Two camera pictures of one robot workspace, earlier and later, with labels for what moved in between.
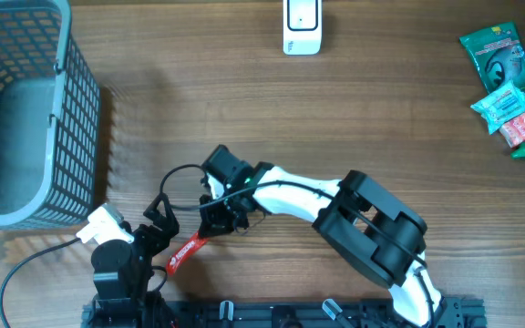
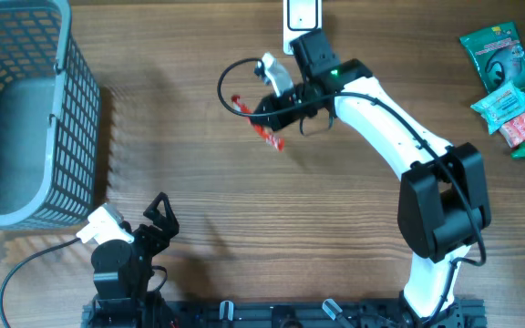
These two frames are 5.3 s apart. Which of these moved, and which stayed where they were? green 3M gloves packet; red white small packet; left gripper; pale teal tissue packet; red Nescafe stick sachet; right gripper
Moved: red Nescafe stick sachet; right gripper
Stayed: pale teal tissue packet; green 3M gloves packet; red white small packet; left gripper
